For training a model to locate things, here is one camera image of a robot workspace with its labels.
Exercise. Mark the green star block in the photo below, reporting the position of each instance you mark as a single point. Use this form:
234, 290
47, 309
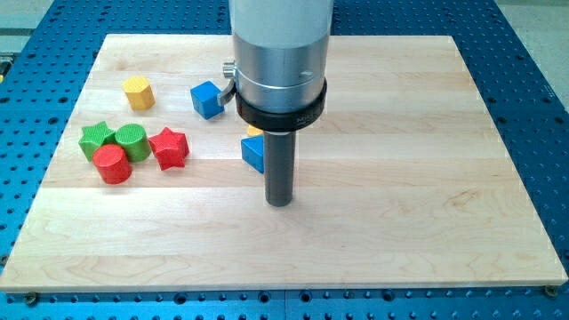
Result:
94, 137

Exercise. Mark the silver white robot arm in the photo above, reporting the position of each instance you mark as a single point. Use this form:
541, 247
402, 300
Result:
277, 76

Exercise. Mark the light wooden board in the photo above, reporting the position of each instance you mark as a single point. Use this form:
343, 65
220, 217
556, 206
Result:
404, 181

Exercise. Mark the blue cube block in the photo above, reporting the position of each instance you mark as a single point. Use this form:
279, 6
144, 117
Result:
204, 98

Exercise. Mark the green cylinder block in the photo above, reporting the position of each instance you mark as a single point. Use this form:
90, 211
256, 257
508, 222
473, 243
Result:
134, 141

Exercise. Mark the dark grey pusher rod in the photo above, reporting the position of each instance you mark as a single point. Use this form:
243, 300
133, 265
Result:
279, 152

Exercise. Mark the red star block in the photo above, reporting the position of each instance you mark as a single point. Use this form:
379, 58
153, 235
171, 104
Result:
170, 148

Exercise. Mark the yellow heart block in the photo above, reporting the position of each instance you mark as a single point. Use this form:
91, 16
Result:
253, 131

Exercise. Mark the blue triangle block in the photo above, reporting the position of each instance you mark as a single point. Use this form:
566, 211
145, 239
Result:
253, 152

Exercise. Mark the yellow hexagon block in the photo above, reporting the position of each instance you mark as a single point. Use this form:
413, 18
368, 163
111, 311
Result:
139, 93

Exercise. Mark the red cylinder block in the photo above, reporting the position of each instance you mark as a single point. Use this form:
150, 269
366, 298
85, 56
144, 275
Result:
112, 164

